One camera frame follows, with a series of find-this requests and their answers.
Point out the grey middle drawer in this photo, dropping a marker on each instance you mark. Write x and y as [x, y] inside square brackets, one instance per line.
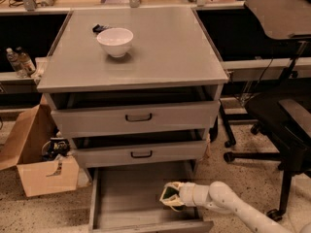
[140, 154]

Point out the cardboard box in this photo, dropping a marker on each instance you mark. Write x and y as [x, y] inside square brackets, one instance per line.
[24, 149]

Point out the small dark object on counter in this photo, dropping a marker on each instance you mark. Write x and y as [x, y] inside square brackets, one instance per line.
[99, 28]

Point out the grey drawer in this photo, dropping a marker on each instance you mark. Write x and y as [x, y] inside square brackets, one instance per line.
[125, 199]
[140, 154]
[105, 121]

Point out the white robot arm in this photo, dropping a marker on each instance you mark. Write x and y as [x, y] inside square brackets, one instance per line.
[218, 197]

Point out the grey bottom drawer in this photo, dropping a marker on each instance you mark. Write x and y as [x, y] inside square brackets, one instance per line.
[125, 199]

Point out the white ceramic bowl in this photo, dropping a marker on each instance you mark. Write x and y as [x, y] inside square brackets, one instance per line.
[115, 41]

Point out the dark items in box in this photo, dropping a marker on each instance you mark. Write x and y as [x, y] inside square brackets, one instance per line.
[55, 147]

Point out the dark green sponge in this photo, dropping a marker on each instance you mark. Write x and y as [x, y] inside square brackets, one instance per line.
[168, 192]

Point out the grey top drawer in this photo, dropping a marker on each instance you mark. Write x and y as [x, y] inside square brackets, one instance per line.
[105, 121]

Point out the clear plastic bottle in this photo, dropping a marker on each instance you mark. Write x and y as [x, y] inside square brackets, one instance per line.
[12, 57]

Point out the black office chair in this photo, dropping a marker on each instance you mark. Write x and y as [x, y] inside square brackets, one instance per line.
[283, 115]

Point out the grey drawer cabinet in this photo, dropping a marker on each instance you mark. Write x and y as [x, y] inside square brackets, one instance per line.
[170, 61]

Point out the brown plastic bottle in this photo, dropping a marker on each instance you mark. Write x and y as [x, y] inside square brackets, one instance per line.
[26, 61]

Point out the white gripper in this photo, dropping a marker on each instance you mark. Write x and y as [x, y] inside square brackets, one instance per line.
[187, 193]

